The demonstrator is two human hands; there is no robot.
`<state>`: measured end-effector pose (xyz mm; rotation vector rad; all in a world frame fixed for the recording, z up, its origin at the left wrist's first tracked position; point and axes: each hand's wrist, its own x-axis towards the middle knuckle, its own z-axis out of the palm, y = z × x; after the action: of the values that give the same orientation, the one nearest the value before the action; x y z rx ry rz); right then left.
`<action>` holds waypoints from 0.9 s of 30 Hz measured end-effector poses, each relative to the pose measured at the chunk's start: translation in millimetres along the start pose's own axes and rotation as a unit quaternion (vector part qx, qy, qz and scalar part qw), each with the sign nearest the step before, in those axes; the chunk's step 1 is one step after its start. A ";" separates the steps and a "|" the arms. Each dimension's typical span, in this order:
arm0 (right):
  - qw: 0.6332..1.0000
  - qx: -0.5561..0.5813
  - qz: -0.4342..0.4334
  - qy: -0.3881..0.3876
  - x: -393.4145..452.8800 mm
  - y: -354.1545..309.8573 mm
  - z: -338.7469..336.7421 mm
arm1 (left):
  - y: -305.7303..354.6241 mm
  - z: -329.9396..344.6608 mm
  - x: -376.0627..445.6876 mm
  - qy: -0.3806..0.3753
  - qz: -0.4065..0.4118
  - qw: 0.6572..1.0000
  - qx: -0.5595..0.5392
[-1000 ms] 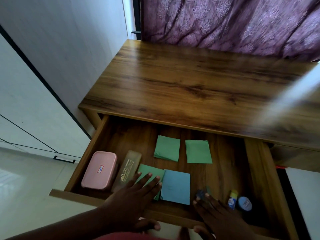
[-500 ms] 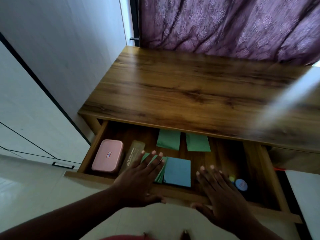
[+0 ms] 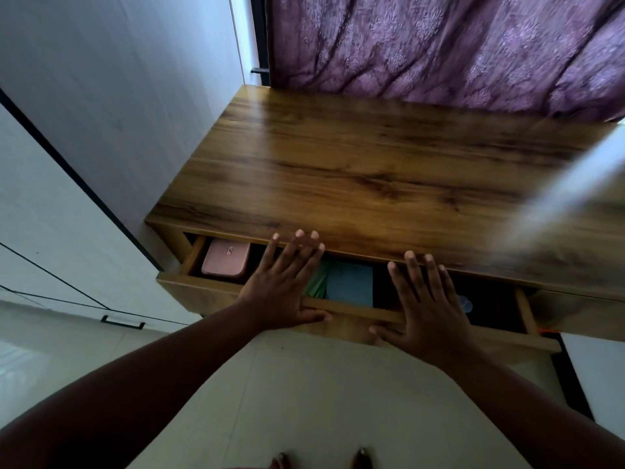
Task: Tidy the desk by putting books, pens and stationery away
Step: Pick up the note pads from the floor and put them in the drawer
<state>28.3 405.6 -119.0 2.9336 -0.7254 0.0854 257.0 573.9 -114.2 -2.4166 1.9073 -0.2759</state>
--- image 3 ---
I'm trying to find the dark window frame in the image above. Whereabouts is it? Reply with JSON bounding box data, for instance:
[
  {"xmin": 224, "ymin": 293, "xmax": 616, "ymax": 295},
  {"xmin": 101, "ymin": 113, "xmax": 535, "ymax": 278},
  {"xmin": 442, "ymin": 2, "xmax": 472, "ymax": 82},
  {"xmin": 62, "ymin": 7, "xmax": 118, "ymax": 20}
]
[{"xmin": 249, "ymin": 0, "xmax": 272, "ymax": 87}]

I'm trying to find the clear box pink lid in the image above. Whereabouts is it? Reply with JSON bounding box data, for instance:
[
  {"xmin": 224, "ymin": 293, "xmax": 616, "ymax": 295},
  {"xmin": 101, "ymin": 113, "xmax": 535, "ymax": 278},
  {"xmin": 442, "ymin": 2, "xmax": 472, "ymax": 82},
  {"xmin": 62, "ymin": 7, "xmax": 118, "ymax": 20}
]
[{"xmin": 201, "ymin": 238, "xmax": 251, "ymax": 280}]

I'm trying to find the person's left hand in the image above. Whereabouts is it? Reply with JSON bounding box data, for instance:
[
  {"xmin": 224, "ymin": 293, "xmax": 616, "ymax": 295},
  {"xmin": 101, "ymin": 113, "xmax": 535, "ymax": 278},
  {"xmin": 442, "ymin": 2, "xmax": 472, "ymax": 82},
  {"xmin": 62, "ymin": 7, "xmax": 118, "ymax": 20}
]
[{"xmin": 236, "ymin": 229, "xmax": 334, "ymax": 333}]

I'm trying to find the black baseboard strip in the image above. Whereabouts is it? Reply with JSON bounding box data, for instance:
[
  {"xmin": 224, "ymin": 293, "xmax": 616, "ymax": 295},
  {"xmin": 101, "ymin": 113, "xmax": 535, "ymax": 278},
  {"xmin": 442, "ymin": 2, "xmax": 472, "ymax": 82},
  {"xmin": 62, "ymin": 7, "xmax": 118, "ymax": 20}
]
[{"xmin": 550, "ymin": 334, "xmax": 596, "ymax": 421}]

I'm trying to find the black cabinet handle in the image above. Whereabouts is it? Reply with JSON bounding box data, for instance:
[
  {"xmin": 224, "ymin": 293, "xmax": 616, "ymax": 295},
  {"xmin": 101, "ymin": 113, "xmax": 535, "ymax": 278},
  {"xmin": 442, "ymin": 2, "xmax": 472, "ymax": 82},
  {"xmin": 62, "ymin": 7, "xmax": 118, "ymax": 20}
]
[{"xmin": 100, "ymin": 315, "xmax": 146, "ymax": 332}]

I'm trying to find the person's right hand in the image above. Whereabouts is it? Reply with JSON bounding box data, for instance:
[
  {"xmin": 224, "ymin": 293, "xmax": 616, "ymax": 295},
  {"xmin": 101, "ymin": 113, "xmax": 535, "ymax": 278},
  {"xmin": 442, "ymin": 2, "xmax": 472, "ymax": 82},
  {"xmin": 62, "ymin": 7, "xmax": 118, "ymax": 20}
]
[{"xmin": 368, "ymin": 249, "xmax": 479, "ymax": 372}]

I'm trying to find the person's right forearm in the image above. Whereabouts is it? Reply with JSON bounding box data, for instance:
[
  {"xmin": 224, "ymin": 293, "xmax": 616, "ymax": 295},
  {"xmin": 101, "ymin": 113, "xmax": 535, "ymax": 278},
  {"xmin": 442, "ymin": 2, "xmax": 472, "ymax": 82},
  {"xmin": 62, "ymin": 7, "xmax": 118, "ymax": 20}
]
[{"xmin": 439, "ymin": 344, "xmax": 625, "ymax": 469}]

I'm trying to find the white low cabinet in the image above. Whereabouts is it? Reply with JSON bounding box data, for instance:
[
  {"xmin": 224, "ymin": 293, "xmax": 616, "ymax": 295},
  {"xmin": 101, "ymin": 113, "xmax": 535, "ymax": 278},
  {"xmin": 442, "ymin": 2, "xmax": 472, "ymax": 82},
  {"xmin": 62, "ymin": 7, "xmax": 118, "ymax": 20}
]
[{"xmin": 0, "ymin": 87, "xmax": 201, "ymax": 334}]

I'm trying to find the purple patterned curtain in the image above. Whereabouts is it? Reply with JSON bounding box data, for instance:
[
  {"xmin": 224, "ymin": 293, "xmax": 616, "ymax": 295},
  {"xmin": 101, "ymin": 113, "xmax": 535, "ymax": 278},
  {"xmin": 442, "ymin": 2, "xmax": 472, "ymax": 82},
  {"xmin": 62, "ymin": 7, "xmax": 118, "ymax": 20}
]
[{"xmin": 266, "ymin": 0, "xmax": 625, "ymax": 122}]

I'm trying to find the person's left forearm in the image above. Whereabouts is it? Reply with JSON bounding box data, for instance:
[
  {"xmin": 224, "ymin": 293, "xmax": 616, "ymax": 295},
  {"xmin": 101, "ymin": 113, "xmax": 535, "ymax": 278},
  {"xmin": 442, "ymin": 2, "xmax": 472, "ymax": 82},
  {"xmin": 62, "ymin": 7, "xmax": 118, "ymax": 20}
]
[{"xmin": 0, "ymin": 300, "xmax": 274, "ymax": 469}]

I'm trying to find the green sticky note pad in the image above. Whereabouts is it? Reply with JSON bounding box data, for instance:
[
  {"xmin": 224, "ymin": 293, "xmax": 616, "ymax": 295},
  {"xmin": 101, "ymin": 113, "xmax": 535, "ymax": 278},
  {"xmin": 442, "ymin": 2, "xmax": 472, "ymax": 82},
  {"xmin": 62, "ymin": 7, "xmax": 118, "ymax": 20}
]
[{"xmin": 302, "ymin": 261, "xmax": 331, "ymax": 300}]

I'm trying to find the blue sticky note pad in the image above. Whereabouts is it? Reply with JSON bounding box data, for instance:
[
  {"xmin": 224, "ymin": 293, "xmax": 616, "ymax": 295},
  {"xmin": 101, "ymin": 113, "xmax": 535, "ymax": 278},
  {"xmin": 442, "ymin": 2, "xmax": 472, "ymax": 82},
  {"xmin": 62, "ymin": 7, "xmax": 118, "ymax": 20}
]
[{"xmin": 326, "ymin": 261, "xmax": 374, "ymax": 308}]

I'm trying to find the wooden drawer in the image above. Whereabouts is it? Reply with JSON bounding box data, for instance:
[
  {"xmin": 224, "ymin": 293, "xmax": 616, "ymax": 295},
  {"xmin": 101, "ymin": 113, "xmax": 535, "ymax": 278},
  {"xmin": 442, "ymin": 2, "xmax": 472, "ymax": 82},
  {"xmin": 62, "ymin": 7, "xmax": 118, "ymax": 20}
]
[
  {"xmin": 156, "ymin": 231, "xmax": 563, "ymax": 355},
  {"xmin": 527, "ymin": 287, "xmax": 625, "ymax": 343}
]

